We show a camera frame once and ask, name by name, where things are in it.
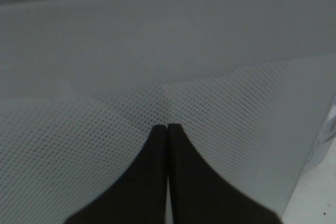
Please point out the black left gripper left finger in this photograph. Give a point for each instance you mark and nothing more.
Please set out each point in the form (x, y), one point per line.
(139, 194)

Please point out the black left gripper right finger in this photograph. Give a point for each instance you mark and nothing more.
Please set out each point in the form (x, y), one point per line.
(199, 195)

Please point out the white microwave door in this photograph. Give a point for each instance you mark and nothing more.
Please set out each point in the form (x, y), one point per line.
(252, 83)

